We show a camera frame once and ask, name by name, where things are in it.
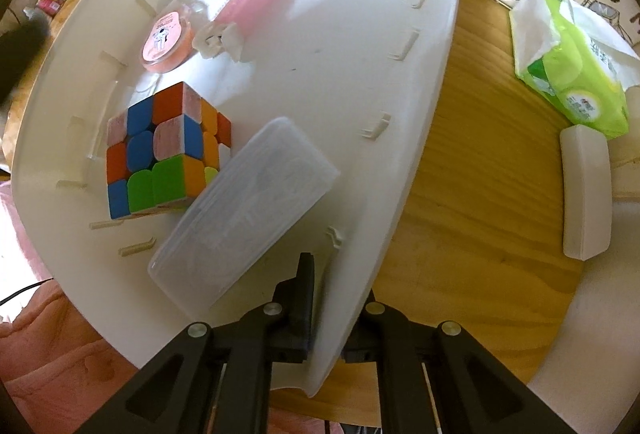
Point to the green tissue pack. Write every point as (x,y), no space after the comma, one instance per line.
(575,84)

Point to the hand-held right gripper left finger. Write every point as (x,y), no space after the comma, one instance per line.
(300,309)

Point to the multicoloured puzzle cube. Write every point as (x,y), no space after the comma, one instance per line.
(165,149)

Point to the pink box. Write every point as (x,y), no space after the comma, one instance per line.
(50,3)

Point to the white plastic clip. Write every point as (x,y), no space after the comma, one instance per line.
(220,39)

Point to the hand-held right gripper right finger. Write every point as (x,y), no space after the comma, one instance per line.
(370,339)

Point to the translucent plastic box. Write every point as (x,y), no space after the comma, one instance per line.
(250,214)

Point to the white plastic storage bin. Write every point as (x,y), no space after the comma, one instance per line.
(350,39)

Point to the pink round case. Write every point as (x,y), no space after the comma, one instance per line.
(165,39)

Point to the pink fleece cloth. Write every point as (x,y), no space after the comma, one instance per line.
(50,339)

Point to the white rounded plastic case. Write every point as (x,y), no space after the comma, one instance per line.
(585,194)

